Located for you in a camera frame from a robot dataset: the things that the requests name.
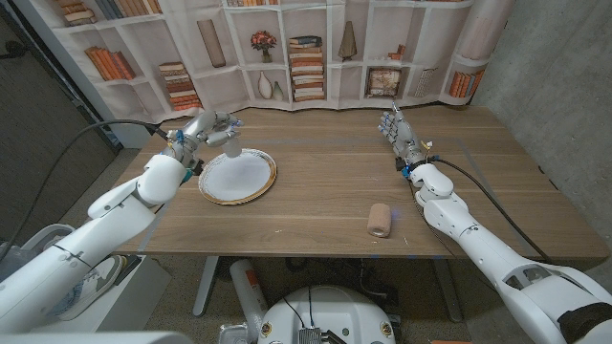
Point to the silver foil tray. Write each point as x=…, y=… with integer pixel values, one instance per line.
x=234, y=333

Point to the printed bookshelf backdrop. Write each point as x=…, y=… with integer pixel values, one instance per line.
x=215, y=91

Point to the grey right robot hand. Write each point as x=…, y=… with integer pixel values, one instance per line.
x=401, y=134

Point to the tan bandage roll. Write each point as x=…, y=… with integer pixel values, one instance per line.
x=379, y=220

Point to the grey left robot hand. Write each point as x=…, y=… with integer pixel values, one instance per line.
x=201, y=129

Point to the gold-rimmed white paper plate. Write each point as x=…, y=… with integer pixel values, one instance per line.
x=239, y=179

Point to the grey table leg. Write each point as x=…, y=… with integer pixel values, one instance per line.
x=205, y=286
x=447, y=291

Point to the white grey sneaker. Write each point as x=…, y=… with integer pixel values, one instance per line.
x=95, y=282

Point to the person's blue jeans leg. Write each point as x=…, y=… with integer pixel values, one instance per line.
x=12, y=263

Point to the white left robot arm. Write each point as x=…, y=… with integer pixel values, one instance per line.
x=72, y=267

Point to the white round bin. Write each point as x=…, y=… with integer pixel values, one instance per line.
x=36, y=241

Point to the white cylinder with orange label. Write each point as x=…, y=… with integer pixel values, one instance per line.
x=241, y=282

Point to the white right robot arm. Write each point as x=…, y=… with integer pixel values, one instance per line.
x=478, y=248

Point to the white robot torso base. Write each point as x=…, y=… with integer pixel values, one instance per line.
x=334, y=310

